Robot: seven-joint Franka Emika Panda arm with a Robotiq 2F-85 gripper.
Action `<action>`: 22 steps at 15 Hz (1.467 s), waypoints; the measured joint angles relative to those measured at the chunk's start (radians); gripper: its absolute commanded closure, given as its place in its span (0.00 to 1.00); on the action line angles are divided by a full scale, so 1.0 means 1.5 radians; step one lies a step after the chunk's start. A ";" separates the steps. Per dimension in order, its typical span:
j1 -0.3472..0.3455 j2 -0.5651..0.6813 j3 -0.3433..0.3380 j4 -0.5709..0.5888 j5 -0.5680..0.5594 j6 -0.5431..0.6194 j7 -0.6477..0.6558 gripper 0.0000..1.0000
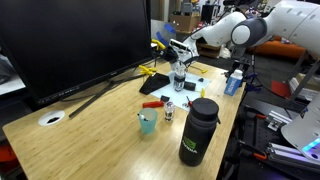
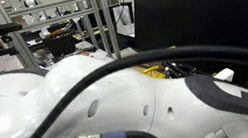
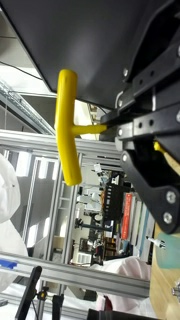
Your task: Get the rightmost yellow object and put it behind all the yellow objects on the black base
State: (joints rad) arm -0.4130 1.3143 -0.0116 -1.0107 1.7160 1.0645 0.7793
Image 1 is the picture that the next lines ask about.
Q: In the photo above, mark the marker pen in cup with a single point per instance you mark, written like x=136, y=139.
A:
x=142, y=116

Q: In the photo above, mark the tiny black object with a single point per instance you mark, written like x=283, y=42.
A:
x=200, y=79

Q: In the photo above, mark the blue and white carton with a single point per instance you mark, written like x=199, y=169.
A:
x=233, y=83

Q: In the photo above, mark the cardboard box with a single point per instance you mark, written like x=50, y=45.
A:
x=183, y=22

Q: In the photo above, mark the black felt eraser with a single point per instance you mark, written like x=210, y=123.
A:
x=190, y=86

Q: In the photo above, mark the grey white machine housing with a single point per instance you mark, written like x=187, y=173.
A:
x=300, y=133

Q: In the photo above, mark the black water bottle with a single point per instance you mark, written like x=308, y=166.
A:
x=196, y=140

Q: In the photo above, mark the short aluminium bracket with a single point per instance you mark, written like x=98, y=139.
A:
x=276, y=121

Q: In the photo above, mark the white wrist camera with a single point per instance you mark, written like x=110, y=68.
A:
x=180, y=44

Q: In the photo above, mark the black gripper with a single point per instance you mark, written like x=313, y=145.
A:
x=175, y=55

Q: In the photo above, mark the black clamp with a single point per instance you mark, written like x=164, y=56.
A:
x=238, y=68

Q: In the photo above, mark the white board with blue tape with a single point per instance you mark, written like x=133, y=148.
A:
x=165, y=31

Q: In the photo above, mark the blue clamp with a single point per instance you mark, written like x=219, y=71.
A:
x=251, y=83

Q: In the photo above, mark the white paper mat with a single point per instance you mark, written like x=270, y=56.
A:
x=176, y=96

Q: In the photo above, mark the small yellow piece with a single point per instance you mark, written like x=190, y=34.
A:
x=202, y=92

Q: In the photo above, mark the black monitor stand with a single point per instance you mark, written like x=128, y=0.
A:
x=90, y=102

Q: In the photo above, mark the large black computer monitor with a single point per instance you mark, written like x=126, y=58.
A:
x=73, y=43

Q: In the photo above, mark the tall clear glass bottle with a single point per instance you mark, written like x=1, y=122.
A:
x=179, y=81

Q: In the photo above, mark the orange sofa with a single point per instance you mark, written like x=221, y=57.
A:
x=273, y=50

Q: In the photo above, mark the small clear glass jar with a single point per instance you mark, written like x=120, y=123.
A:
x=169, y=111

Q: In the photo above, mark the small black square block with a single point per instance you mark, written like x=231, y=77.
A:
x=165, y=98

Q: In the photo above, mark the long aluminium extrusion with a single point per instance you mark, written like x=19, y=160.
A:
x=286, y=151

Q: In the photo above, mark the red floor mat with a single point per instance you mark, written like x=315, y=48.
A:
x=280, y=89

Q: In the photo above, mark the black wedge tool holder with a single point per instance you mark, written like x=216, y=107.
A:
x=155, y=83

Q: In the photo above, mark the thin rod with yellow end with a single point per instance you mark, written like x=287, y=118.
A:
x=200, y=69

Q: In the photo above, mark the teal plastic cup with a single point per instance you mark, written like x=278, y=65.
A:
x=147, y=123

